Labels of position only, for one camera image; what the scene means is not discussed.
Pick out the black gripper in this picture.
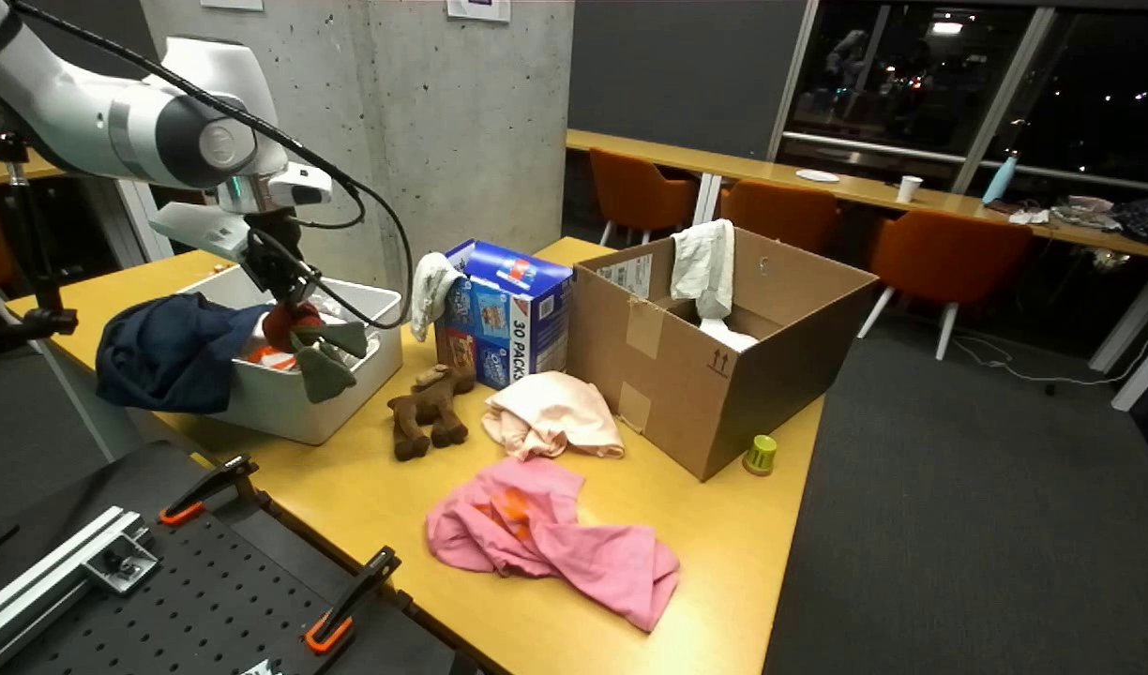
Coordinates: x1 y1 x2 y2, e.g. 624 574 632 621
240 203 331 343

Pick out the dark green cloth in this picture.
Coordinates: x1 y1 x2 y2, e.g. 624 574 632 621
260 299 376 407

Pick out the brown moose plush toy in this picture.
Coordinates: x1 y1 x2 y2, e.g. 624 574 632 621
382 334 481 464

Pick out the peach shirt orange print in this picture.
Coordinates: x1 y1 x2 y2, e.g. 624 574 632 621
476 366 629 464

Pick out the pink shirt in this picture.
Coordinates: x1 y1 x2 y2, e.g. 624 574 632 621
418 453 686 636

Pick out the orange cloth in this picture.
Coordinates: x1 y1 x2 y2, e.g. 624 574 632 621
235 341 300 374

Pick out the white plastic bin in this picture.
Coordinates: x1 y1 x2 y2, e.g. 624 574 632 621
176 266 408 449

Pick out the navy blue cloth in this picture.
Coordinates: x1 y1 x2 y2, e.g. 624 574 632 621
92 288 272 414

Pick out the black orange clamp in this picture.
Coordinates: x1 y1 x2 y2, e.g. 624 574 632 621
300 544 406 658
155 453 260 531

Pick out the blue snack variety box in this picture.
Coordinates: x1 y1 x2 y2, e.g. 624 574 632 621
432 234 576 389

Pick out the black tripod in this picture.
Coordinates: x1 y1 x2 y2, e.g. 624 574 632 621
0 124 87 354

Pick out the black perforated board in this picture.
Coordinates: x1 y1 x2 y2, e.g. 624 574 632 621
0 437 460 675

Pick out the wooden side desk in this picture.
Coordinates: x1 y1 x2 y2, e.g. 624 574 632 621
0 146 65 193

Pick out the brown cardboard box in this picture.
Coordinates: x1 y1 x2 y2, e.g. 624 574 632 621
564 221 882 484

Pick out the white hanging cloth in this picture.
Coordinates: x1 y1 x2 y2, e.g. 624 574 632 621
669 218 737 321

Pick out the white crumpled paper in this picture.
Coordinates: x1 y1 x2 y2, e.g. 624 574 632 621
697 313 760 354

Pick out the small green cup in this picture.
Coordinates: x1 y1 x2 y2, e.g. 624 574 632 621
737 431 782 478

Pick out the long wooden counter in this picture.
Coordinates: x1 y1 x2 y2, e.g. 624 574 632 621
564 124 1148 414

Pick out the light blue water bottle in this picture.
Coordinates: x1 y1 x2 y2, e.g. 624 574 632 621
977 151 1021 209

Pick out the dark bags pile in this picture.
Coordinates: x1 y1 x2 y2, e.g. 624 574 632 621
1027 188 1148 251

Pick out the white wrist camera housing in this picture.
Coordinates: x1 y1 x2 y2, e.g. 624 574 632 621
145 193 253 266

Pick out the white wall frame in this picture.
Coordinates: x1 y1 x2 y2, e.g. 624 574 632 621
442 0 516 24

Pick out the aluminium rail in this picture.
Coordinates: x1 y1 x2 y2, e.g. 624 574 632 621
0 503 161 675

